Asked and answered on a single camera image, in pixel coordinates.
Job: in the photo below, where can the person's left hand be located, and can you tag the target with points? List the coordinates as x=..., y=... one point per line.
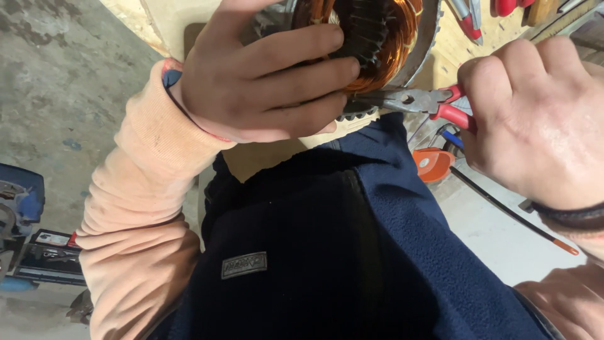
x=226, y=89

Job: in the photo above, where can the person's right hand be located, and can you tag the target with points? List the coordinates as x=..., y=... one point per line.
x=538, y=127

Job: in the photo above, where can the dark blue fleece vest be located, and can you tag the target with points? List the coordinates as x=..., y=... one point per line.
x=358, y=245

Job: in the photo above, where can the orange funnel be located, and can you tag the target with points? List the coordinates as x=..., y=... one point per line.
x=433, y=164

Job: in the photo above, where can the person's right fingers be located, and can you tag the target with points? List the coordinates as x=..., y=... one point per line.
x=514, y=71

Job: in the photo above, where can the black rod with orange tip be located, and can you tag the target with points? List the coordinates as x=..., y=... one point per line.
x=512, y=210

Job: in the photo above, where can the black open tool case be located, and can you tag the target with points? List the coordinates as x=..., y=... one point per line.
x=49, y=257

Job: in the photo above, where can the blue machine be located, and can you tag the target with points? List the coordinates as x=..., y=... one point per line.
x=19, y=207

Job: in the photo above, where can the black wristband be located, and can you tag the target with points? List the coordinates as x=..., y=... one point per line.
x=568, y=216

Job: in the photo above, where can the copper wound motor stator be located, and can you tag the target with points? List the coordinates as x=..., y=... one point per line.
x=377, y=42

